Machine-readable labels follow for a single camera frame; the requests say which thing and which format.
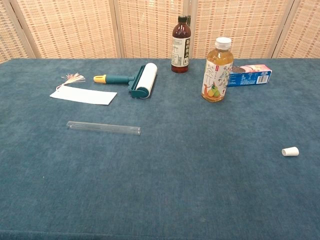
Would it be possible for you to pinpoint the transparent glass test tube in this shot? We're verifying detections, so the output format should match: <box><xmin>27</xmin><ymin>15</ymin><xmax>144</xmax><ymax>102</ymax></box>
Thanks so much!
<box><xmin>66</xmin><ymin>121</ymin><xmax>142</xmax><ymax>136</ymax></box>

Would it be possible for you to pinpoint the white tapered stopper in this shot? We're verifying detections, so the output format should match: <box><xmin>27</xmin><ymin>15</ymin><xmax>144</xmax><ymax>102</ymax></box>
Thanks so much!
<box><xmin>281</xmin><ymin>146</ymin><xmax>300</xmax><ymax>157</ymax></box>

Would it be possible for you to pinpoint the green lint roller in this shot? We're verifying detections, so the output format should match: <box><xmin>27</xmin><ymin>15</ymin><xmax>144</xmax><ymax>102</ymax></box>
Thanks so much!
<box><xmin>93</xmin><ymin>62</ymin><xmax>159</xmax><ymax>100</ymax></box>

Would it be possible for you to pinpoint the blue table cloth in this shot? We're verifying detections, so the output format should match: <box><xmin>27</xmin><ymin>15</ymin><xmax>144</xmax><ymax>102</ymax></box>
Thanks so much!
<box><xmin>0</xmin><ymin>58</ymin><xmax>320</xmax><ymax>240</ymax></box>

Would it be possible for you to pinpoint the dark tea bottle black cap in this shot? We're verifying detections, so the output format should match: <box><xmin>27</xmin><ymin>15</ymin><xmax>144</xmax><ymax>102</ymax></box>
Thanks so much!
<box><xmin>170</xmin><ymin>15</ymin><xmax>190</xmax><ymax>74</ymax></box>

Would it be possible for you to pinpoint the yellow tea bottle white cap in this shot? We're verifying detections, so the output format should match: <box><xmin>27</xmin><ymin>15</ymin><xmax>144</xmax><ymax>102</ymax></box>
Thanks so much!
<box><xmin>201</xmin><ymin>36</ymin><xmax>235</xmax><ymax>104</ymax></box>

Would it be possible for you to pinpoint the white paper bookmark with tassel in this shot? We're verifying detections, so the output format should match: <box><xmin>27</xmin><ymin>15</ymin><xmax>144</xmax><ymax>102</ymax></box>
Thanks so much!
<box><xmin>49</xmin><ymin>72</ymin><xmax>118</xmax><ymax>106</ymax></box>

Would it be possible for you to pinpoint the blue pink cookie box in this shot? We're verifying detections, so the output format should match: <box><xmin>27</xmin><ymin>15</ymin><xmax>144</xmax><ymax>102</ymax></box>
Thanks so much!
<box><xmin>226</xmin><ymin>64</ymin><xmax>273</xmax><ymax>88</ymax></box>

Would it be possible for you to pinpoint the woven bamboo folding screen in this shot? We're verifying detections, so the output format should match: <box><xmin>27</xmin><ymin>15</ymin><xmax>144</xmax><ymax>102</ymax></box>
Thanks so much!
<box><xmin>0</xmin><ymin>0</ymin><xmax>320</xmax><ymax>64</ymax></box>

